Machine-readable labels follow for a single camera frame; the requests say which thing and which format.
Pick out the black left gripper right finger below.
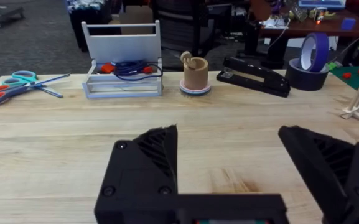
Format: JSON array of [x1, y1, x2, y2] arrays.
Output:
[[277, 125, 359, 224]]

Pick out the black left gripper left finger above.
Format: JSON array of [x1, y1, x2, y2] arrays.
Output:
[[94, 124, 179, 218]]

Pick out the wooden peg dish rack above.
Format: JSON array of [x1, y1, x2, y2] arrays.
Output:
[[339, 79, 359, 136]]

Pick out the dark wide tape roll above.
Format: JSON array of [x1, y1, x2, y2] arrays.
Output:
[[284, 58, 330, 92]]

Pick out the green board with toy blocks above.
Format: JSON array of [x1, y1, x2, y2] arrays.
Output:
[[327, 37, 359, 91]]

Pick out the black stapler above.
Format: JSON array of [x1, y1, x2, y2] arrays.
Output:
[[215, 56, 291, 98]]

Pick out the wooden cup on discs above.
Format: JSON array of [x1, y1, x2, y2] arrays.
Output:
[[179, 50, 212, 97]]

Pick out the purple tape roll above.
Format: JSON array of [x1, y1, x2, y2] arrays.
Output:
[[299, 32, 330, 73]]

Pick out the dark wooden desk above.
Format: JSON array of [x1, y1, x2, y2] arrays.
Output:
[[244, 8, 359, 70]]

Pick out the small blue box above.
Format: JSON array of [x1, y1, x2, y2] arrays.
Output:
[[340, 17, 357, 31]]

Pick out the black office chair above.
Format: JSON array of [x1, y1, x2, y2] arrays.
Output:
[[152, 0, 233, 58]]

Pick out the cardboard box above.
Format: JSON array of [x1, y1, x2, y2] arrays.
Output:
[[118, 5, 154, 35]]

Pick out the orange and blue scissors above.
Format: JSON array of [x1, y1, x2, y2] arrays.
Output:
[[0, 73, 72, 108]]

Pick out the white box with cables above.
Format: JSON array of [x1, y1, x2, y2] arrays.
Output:
[[81, 20, 164, 100]]

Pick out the teal handled scissors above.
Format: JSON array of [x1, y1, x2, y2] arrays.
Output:
[[1, 70, 64, 99]]

